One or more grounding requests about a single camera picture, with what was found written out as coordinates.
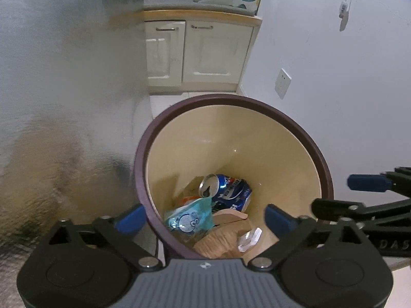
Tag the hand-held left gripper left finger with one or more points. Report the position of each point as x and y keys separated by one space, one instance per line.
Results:
x=130 y=219

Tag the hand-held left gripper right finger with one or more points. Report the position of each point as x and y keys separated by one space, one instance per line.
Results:
x=276 y=219

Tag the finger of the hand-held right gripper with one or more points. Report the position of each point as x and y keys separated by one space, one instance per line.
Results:
x=366 y=183
x=324 y=208

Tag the clear plastic wrapper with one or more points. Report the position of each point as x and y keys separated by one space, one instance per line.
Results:
x=249 y=239

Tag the tan paper piece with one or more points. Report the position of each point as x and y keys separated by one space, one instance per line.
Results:
x=229 y=216

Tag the crushed blue soda can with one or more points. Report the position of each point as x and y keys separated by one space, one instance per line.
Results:
x=231 y=192

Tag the teal snack packet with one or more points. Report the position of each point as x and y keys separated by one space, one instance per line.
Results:
x=189 y=219

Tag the brown paper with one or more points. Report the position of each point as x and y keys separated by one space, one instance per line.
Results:
x=218 y=242

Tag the beige trash bin brown rim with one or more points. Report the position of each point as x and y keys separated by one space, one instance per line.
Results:
x=257 y=141

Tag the white baseboard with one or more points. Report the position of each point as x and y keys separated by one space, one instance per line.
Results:
x=243 y=91

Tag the silver foil table skirt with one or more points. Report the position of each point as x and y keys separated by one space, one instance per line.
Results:
x=64 y=102

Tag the narrow cream cabinet door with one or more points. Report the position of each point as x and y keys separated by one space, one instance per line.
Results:
x=163 y=54

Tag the wide cream cabinet door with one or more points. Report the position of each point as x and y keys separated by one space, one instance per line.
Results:
x=218 y=51

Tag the cream cabinet with wooden top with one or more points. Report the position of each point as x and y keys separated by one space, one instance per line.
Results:
x=199 y=15

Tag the white wall socket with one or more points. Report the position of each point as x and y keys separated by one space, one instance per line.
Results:
x=282 y=81

